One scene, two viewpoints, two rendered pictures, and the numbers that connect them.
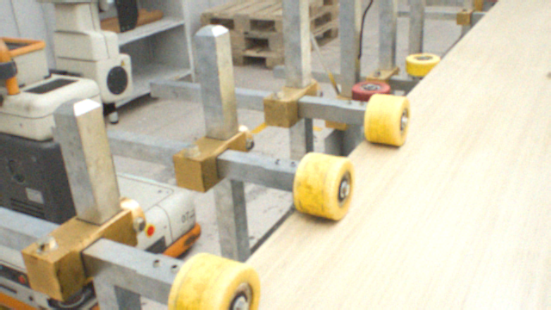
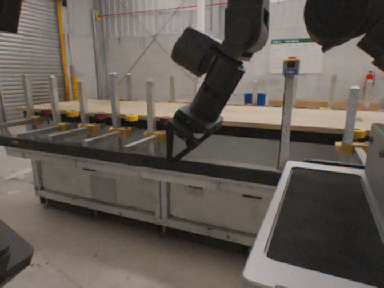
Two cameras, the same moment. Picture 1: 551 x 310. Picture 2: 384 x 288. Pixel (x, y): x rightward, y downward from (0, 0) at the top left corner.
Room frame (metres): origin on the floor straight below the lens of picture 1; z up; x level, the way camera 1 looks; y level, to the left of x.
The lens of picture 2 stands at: (2.26, 0.79, 1.15)
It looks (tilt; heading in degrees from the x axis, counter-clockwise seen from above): 14 degrees down; 262
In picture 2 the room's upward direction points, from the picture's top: straight up
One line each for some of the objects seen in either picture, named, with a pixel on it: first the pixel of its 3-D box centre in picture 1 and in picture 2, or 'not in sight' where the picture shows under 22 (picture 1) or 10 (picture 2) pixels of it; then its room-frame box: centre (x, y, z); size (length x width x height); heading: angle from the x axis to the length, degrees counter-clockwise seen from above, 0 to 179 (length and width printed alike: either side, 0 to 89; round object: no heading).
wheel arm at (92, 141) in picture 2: (455, 3); (112, 135); (2.51, -0.84, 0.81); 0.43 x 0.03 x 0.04; 59
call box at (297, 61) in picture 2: not in sight; (291, 68); (1.64, -0.44, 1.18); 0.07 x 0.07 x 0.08; 59
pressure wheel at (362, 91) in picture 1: (370, 110); not in sight; (1.14, -0.21, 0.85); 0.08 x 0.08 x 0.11
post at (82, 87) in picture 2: not in sight; (84, 118); (2.71, -1.07, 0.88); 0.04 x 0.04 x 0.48; 59
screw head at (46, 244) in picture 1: (46, 244); not in sight; (0.49, 0.24, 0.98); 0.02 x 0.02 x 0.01
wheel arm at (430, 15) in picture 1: (442, 15); (149, 140); (2.29, -0.72, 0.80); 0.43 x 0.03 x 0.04; 59
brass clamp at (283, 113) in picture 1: (294, 101); not in sight; (0.97, -0.04, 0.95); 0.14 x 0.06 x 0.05; 149
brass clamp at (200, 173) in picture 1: (216, 155); not in sight; (0.75, 0.09, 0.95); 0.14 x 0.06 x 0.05; 149
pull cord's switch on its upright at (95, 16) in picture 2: not in sight; (99, 65); (2.84, -2.44, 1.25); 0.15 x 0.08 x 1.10; 149
